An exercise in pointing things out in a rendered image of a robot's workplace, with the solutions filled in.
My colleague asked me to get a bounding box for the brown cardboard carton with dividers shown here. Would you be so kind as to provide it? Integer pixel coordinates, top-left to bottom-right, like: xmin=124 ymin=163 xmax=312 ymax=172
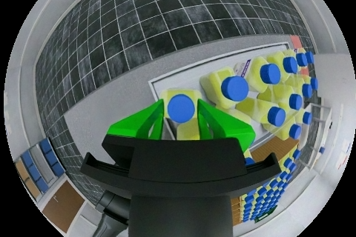
xmin=231 ymin=136 xmax=300 ymax=226

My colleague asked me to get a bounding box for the green plastic crate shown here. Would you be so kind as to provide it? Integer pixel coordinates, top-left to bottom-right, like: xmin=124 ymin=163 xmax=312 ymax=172
xmin=254 ymin=205 xmax=278 ymax=223

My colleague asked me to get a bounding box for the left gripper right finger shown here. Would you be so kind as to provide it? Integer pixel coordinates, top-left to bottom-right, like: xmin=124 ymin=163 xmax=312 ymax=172
xmin=197 ymin=99 xmax=256 ymax=154

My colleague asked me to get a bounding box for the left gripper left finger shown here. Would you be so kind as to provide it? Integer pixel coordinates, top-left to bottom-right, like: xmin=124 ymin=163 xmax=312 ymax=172
xmin=106 ymin=99 xmax=164 ymax=139

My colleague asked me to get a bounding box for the white rimmed tray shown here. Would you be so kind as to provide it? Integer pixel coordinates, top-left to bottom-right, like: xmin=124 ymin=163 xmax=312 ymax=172
xmin=148 ymin=41 xmax=291 ymax=149

